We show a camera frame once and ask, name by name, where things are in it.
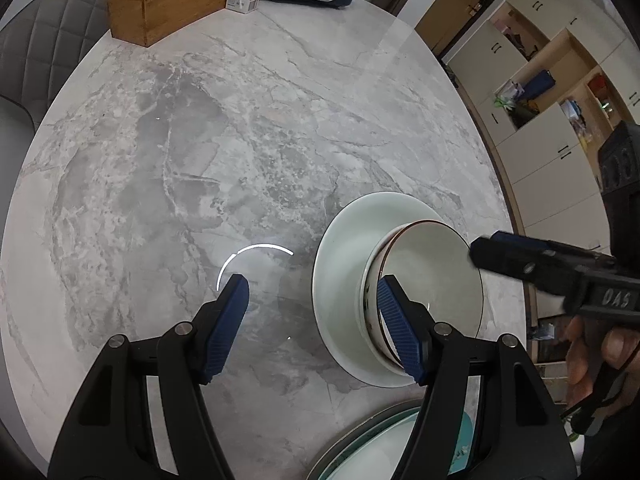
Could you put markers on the white and wood storage cabinet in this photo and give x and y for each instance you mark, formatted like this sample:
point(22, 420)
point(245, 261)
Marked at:
point(545, 170)

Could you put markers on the person's right hand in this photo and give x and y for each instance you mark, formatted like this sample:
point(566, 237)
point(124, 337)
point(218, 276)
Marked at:
point(580, 355)

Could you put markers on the white bowl brown rim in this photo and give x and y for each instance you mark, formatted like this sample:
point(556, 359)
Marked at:
point(435, 270)

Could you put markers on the blue folded bag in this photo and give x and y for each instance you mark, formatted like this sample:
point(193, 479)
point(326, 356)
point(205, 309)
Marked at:
point(539, 85)

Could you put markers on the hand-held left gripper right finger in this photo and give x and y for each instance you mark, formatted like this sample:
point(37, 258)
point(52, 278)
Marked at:
point(397, 325)

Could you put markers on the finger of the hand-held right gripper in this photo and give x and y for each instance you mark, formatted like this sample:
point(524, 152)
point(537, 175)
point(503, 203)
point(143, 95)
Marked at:
point(530, 242)
point(515, 262)

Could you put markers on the grey quilted chair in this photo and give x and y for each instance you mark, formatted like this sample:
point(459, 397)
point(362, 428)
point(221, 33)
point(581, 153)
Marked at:
point(60, 20)

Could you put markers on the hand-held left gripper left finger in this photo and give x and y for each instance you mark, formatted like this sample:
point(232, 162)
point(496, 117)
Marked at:
point(227, 330)

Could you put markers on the brown wooden door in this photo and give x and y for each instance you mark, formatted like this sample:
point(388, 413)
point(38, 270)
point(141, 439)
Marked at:
point(450, 15)

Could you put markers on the wooden tissue box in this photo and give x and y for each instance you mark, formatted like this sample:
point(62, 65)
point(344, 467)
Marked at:
point(165, 7)

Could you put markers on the white plate with dark rim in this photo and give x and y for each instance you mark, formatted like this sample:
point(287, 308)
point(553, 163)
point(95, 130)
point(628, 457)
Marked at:
point(320, 452)

